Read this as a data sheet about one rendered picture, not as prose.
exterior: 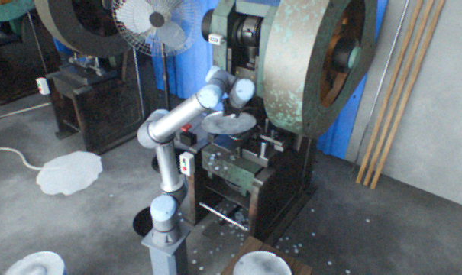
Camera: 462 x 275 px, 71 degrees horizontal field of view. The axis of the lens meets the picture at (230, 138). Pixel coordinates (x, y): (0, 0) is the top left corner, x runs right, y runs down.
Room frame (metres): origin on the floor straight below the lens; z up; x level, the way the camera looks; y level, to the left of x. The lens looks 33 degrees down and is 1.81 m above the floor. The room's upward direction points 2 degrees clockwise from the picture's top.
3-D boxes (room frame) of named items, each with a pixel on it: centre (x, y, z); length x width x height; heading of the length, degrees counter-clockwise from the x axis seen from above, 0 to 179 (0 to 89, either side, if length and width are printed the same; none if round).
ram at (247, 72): (1.69, -0.10, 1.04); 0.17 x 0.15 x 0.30; 145
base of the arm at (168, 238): (1.13, 0.32, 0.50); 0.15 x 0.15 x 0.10
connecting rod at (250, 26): (1.72, -0.12, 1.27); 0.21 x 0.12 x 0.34; 145
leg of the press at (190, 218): (1.99, 0.02, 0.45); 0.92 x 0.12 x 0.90; 145
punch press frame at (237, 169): (1.84, -0.20, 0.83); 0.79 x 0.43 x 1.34; 145
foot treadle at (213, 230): (1.61, -0.04, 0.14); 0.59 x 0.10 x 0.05; 145
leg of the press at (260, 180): (1.68, -0.42, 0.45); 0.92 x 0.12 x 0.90; 145
